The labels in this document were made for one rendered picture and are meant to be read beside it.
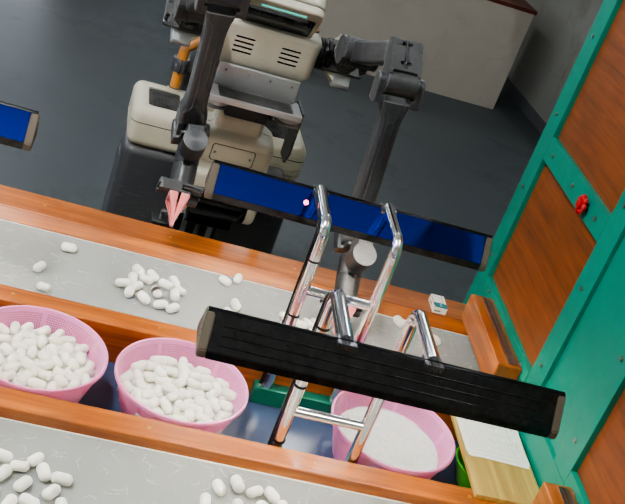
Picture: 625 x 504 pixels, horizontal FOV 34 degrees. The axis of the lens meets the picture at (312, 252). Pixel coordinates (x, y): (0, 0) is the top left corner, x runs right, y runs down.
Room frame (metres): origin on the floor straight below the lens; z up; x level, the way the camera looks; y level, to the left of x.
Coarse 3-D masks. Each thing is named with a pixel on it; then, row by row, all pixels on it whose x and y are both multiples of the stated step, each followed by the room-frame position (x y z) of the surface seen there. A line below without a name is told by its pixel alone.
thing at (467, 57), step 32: (352, 0) 6.68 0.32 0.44; (384, 0) 6.74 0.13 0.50; (416, 0) 6.80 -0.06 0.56; (448, 0) 6.86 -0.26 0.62; (480, 0) 6.92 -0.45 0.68; (512, 0) 7.11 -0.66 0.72; (320, 32) 6.64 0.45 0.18; (352, 32) 6.70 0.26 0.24; (384, 32) 6.76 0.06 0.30; (416, 32) 6.82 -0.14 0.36; (448, 32) 6.88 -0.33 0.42; (480, 32) 6.94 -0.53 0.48; (512, 32) 7.01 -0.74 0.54; (448, 64) 6.91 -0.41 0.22; (480, 64) 6.97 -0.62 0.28; (512, 64) 7.03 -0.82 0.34; (448, 96) 6.93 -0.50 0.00; (480, 96) 7.00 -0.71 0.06
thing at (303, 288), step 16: (320, 192) 1.95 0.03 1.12; (320, 208) 1.88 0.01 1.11; (384, 208) 2.00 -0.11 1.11; (320, 224) 1.83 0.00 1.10; (320, 240) 1.82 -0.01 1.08; (400, 240) 1.87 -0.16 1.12; (320, 256) 1.82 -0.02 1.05; (400, 256) 1.86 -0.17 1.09; (304, 272) 1.82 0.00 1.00; (384, 272) 1.85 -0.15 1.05; (304, 288) 1.82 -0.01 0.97; (384, 288) 1.85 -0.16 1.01; (288, 304) 1.82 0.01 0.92; (352, 304) 1.84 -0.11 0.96; (368, 304) 1.85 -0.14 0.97; (288, 320) 1.82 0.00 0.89; (368, 320) 1.85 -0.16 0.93; (256, 384) 1.82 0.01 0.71; (272, 384) 1.82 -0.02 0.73; (256, 400) 1.81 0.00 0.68; (272, 400) 1.82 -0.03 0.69; (304, 400) 1.83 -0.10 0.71; (320, 400) 1.85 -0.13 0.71
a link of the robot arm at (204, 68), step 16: (208, 16) 2.13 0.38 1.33; (224, 16) 2.14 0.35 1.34; (240, 16) 2.16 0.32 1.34; (208, 32) 2.15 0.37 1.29; (224, 32) 2.16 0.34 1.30; (208, 48) 2.16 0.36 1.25; (208, 64) 2.18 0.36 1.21; (192, 80) 2.20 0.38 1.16; (208, 80) 2.20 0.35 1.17; (192, 96) 2.20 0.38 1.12; (208, 96) 2.22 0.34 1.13; (192, 112) 2.22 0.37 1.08
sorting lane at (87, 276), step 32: (0, 224) 2.02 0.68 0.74; (0, 256) 1.89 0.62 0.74; (32, 256) 1.94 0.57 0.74; (64, 256) 1.99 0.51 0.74; (96, 256) 2.04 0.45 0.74; (128, 256) 2.09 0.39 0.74; (32, 288) 1.82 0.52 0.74; (64, 288) 1.86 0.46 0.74; (96, 288) 1.91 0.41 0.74; (160, 288) 2.00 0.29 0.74; (192, 288) 2.05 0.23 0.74; (224, 288) 2.10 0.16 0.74; (256, 288) 2.16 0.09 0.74; (160, 320) 1.88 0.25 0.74; (192, 320) 1.92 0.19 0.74; (352, 320) 2.18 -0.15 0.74; (384, 320) 2.23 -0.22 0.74; (416, 352) 2.14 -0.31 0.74; (448, 352) 2.20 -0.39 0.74
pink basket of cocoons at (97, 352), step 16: (0, 320) 1.67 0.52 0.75; (16, 320) 1.69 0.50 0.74; (32, 320) 1.71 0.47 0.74; (48, 320) 1.72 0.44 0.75; (80, 336) 1.71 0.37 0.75; (96, 336) 1.70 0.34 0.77; (96, 352) 1.68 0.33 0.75; (96, 368) 1.65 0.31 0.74; (0, 384) 1.48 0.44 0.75; (16, 384) 1.47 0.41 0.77
